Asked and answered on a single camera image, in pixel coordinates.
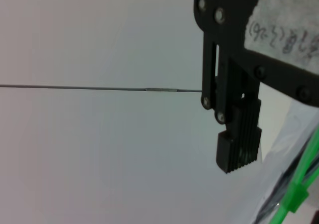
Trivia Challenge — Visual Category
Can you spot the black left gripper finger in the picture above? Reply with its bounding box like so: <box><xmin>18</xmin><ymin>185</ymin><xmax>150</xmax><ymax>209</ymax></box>
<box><xmin>193</xmin><ymin>0</ymin><xmax>263</xmax><ymax>174</ymax></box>

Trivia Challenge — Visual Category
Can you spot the translucent green-zipper document bag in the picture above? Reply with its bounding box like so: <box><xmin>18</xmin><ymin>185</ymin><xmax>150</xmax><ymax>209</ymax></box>
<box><xmin>250</xmin><ymin>102</ymin><xmax>319</xmax><ymax>224</ymax></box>

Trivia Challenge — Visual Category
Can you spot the green zipper slider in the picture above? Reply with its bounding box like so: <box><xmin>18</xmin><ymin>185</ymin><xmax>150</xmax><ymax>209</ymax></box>
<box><xmin>283</xmin><ymin>183</ymin><xmax>310</xmax><ymax>214</ymax></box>

